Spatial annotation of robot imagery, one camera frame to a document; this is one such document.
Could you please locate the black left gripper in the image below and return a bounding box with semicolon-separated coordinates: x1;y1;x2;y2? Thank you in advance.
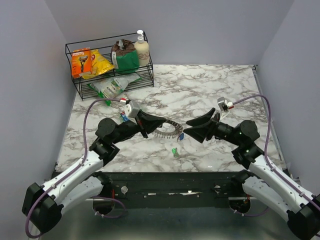
112;109;166;145

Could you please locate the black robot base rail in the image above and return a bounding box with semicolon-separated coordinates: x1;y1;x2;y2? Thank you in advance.
93;171;254;213

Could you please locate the blue key tag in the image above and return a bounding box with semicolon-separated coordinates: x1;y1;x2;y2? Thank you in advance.
178;133;185;141

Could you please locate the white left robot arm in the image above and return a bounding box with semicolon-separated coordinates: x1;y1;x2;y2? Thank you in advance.
22;110;166;239

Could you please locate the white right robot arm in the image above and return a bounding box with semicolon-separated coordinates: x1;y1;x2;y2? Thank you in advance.
183;108;320;240

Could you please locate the orange razor box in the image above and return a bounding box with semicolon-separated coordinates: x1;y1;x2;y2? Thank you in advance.
71;47;92;79

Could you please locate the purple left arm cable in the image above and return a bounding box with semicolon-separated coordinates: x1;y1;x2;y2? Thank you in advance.
24;97;130;239

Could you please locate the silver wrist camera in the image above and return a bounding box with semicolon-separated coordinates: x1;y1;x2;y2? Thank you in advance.
217;97;234;120
124;100;140;119

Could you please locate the green white snack bag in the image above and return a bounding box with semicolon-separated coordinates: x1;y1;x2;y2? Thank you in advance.
88;73;141;99

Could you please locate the green brown coffee bag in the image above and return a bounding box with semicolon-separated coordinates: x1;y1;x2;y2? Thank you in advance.
111;39;140;74

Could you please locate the cream pump lotion bottle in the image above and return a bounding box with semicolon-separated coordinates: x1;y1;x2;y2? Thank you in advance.
134;30;150;66

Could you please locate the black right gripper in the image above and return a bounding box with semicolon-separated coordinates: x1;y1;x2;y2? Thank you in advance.
183;107;242;146

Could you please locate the black wire shelf rack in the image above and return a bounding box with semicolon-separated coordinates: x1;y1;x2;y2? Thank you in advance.
65;30;154;100

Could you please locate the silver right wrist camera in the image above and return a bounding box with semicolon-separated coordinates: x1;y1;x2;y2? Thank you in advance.
217;97;234;120

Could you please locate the blue green sponge pack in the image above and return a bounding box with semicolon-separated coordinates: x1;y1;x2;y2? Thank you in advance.
120;111;129;122

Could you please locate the steel key ring organiser disc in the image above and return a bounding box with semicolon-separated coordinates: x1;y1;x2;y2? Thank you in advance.
152;119;183;139

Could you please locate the yellow chips bag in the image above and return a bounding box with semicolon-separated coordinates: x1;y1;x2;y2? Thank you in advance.
82;49;115;80

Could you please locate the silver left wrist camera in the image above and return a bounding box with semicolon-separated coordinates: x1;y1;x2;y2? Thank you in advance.
124;100;140;119

